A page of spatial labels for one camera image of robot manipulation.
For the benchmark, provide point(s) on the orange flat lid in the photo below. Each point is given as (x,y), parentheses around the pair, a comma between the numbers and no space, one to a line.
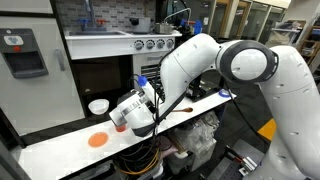
(98,139)

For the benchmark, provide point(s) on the toy white refrigerator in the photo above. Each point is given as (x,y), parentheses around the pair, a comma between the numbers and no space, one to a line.
(37,88)

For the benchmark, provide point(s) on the clear plastic bag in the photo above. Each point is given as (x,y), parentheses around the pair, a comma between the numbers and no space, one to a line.
(197,136)

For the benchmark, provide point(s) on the orange plastic cup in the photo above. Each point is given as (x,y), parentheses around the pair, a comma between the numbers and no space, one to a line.
(120,128)

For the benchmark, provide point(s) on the small white bowl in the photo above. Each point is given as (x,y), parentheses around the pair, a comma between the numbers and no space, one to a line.
(99,106)

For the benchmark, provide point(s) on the clear bin with cables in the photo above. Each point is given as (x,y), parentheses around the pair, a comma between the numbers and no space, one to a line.
(137,160)

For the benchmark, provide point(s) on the silver pot on stove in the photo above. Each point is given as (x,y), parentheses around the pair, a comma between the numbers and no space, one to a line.
(163,28)

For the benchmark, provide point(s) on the toy kitchen stove oven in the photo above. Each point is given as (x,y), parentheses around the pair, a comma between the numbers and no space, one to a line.
(145,49)

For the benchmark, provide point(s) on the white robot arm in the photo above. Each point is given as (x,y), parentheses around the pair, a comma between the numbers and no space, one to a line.
(279,74)

